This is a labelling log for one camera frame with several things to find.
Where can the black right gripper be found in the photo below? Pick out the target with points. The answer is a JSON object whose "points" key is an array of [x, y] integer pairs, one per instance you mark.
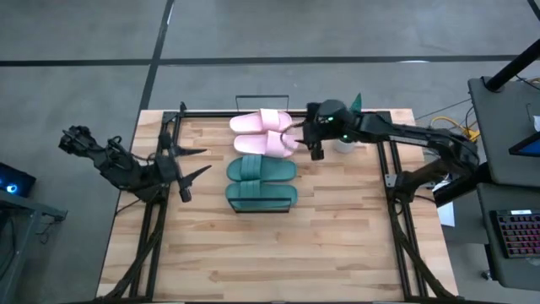
{"points": [[312, 126]]}

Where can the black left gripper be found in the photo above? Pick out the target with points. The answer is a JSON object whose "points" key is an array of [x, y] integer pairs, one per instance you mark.
{"points": [[166, 164]]}

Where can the pink rubber slide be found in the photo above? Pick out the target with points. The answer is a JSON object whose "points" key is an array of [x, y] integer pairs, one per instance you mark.
{"points": [[261, 144], [257, 121]]}

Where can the green rubber slide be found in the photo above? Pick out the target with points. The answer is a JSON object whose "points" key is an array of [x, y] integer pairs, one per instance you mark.
{"points": [[261, 194], [261, 169]]}

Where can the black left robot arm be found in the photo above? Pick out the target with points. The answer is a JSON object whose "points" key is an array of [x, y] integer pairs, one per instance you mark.
{"points": [[118, 169]]}

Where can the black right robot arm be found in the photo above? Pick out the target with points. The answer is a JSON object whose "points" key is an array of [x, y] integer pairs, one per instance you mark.
{"points": [[422, 137]]}

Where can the grey metal cart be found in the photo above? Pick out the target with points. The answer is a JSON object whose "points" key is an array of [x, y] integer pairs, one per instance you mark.
{"points": [[42, 210]]}

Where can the white paper sheet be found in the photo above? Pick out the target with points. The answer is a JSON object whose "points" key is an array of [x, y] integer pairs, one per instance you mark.
{"points": [[447, 215]]}

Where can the black desk beam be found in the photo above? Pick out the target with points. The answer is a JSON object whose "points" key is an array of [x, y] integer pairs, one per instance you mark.
{"points": [[460, 190]]}

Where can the black computer with blue light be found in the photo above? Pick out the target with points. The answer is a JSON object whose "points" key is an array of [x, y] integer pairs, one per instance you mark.
{"points": [[17, 181]]}

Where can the grey desk with screen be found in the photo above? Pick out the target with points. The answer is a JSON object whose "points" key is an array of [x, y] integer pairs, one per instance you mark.
{"points": [[502, 126]]}

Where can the black round pole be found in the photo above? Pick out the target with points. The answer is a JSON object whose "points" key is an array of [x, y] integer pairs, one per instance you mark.
{"points": [[506, 72]]}

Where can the blue lit screen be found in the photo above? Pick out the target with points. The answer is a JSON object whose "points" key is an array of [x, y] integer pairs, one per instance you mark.
{"points": [[530, 147]]}

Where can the backlit black keyboard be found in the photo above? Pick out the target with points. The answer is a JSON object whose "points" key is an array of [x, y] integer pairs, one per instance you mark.
{"points": [[519, 234]]}

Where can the grey desk with keyboard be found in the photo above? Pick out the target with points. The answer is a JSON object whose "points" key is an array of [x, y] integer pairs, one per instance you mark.
{"points": [[519, 274]]}

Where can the black aluminium rig frame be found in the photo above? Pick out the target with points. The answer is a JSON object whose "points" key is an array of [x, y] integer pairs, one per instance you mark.
{"points": [[211, 114]]}

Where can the grey metal bracket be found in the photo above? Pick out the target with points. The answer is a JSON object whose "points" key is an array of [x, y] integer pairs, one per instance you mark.
{"points": [[390, 180]]}

